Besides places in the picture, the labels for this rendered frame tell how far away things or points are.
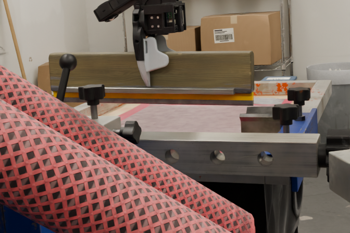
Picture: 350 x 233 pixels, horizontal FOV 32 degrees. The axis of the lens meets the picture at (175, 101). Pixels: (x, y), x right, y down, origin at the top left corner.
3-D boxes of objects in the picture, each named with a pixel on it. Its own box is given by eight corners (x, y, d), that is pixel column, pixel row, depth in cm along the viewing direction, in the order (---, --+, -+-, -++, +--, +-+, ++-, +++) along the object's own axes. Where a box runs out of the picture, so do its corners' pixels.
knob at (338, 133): (311, 172, 88) (310, 123, 87) (352, 174, 86) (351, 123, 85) (305, 189, 81) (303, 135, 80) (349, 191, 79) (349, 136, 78)
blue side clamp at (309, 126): (292, 142, 121) (291, 107, 120) (317, 142, 119) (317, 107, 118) (264, 191, 93) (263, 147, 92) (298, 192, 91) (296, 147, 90)
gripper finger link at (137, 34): (140, 60, 110) (139, 11, 109) (133, 60, 110) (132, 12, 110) (150, 61, 114) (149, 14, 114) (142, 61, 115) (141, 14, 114)
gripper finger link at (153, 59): (166, 86, 110) (165, 35, 109) (136, 87, 112) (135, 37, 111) (172, 86, 113) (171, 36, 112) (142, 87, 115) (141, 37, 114)
